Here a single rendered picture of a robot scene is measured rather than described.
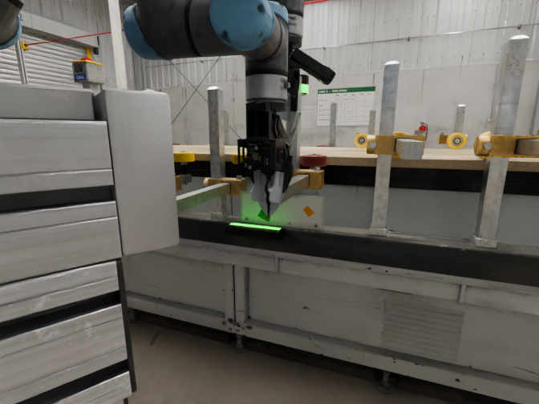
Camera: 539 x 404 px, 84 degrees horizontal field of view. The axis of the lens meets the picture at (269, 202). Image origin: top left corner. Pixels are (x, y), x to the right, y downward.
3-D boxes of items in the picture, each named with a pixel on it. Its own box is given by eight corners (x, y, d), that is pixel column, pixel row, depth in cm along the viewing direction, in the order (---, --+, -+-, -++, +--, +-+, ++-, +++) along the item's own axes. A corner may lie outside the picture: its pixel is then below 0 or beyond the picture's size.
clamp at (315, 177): (320, 189, 84) (321, 171, 83) (275, 187, 89) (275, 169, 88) (324, 186, 90) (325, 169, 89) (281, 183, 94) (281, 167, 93)
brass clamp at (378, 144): (423, 155, 73) (426, 135, 72) (366, 155, 78) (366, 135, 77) (420, 154, 79) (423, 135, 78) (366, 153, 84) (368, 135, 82)
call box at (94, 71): (88, 83, 104) (85, 59, 102) (74, 84, 106) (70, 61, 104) (105, 86, 110) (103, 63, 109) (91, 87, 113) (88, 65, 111)
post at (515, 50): (493, 248, 74) (530, 33, 63) (476, 246, 75) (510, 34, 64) (488, 244, 77) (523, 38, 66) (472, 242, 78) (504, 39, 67)
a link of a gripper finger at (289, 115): (271, 132, 76) (272, 93, 74) (295, 132, 76) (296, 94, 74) (271, 131, 73) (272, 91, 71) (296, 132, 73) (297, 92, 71)
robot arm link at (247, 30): (184, 47, 40) (216, 66, 50) (265, 42, 37) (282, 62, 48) (180, -20, 38) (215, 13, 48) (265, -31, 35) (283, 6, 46)
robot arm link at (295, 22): (301, 26, 74) (305, 13, 66) (301, 46, 75) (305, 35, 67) (271, 26, 74) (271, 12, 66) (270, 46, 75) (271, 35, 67)
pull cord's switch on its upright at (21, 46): (42, 163, 282) (21, 34, 258) (31, 163, 287) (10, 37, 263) (50, 163, 290) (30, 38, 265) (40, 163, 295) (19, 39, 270)
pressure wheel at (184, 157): (198, 181, 114) (196, 151, 112) (176, 183, 111) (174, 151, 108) (192, 179, 121) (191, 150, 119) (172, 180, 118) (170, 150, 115)
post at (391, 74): (383, 248, 83) (399, 59, 72) (370, 246, 84) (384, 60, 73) (383, 244, 86) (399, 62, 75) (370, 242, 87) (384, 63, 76)
